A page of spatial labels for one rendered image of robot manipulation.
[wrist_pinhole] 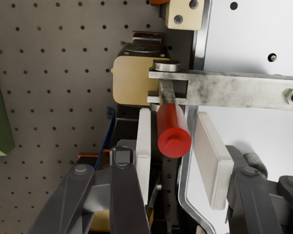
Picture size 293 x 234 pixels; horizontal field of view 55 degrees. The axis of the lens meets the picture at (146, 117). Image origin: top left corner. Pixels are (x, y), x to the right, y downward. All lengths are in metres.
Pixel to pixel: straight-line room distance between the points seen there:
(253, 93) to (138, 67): 0.13
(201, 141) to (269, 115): 0.26
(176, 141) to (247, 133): 0.26
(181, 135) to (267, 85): 0.17
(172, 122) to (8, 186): 0.77
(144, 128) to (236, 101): 0.18
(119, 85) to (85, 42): 0.37
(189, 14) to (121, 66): 0.09
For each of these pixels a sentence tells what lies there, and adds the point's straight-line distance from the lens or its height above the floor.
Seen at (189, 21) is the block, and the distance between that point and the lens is 0.31.
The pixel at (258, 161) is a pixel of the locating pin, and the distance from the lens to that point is 0.43.
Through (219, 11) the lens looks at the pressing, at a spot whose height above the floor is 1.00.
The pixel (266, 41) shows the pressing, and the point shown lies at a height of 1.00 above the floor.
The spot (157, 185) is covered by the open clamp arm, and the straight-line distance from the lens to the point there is 0.44.
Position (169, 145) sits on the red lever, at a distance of 0.18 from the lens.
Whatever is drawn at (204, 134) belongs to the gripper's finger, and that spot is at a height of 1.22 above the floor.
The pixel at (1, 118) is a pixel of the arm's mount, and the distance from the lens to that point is 0.79.
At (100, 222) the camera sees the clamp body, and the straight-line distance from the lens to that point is 0.41.
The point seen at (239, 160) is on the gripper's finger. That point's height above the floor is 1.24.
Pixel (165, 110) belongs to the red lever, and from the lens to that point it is 0.21.
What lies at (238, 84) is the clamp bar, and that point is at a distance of 0.32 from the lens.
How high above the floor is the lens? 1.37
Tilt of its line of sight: 69 degrees down
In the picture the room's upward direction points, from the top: 178 degrees counter-clockwise
